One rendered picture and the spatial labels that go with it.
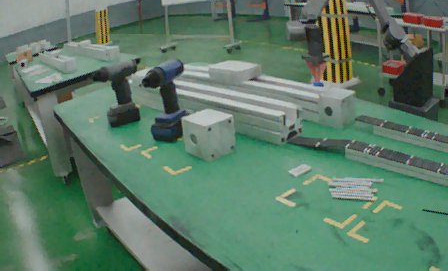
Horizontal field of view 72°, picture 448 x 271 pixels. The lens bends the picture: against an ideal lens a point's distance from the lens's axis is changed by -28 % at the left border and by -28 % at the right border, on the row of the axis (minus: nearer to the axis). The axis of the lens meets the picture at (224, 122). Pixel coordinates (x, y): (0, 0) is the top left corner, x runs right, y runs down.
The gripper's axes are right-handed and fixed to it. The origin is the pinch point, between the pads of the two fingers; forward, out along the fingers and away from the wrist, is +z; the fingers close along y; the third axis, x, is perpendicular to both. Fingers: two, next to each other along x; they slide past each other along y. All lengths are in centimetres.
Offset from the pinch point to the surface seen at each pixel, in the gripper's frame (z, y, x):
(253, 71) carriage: -2.4, 11.7, -19.9
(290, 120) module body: 4.0, 29.6, 10.0
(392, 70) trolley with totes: 53, -265, -71
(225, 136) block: 3.8, 48.3, 3.9
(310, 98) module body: 0.8, 17.8, 9.0
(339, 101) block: -0.4, 17.8, 20.3
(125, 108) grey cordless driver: 3, 52, -42
